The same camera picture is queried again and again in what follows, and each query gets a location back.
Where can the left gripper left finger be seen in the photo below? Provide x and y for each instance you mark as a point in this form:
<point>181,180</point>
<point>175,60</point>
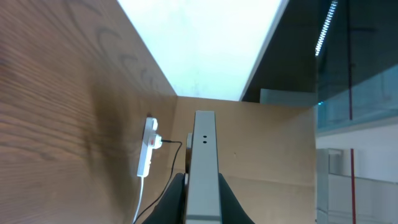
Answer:
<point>170,207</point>

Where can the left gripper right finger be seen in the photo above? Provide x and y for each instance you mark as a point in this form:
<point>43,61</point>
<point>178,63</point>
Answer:
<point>231,210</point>

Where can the white power strip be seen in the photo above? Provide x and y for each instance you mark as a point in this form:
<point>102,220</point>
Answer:
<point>150,141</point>

